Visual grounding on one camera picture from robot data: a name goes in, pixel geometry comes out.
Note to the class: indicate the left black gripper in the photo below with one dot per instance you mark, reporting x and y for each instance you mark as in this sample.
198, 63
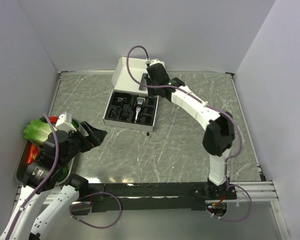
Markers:
95, 136

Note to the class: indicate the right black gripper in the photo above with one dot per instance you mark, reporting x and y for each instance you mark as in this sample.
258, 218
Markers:
152, 93

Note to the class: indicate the black silver hair clipper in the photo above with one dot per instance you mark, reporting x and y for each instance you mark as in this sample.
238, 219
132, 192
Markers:
139, 104

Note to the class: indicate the white box with black tray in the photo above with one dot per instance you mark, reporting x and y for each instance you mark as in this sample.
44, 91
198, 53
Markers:
121, 107

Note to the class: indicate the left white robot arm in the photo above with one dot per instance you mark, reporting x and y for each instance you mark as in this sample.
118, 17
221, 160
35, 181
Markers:
26, 221

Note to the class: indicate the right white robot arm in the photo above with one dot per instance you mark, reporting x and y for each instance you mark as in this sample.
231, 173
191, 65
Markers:
220, 129

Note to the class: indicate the green leafy vegetable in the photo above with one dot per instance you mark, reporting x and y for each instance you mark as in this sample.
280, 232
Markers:
76, 124

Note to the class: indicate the green lime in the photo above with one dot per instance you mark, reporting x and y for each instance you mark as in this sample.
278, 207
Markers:
64, 175

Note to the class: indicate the green lettuce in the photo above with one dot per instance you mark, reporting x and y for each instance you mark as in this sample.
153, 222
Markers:
37, 131

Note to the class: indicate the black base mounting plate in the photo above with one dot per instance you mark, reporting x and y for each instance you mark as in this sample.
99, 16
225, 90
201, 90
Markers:
155, 196

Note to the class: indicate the orange red pepper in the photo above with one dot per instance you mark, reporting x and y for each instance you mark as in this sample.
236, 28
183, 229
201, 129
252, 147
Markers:
33, 152

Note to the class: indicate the metal tray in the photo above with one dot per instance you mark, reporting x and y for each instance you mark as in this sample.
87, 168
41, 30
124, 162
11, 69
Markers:
22, 165

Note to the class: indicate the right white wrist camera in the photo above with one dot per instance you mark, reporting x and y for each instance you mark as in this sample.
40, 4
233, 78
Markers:
150, 62

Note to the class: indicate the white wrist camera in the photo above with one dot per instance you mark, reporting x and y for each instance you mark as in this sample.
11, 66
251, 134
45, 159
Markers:
150, 62
65, 121

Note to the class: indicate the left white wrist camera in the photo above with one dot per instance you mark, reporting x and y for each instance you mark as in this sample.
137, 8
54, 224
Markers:
65, 121

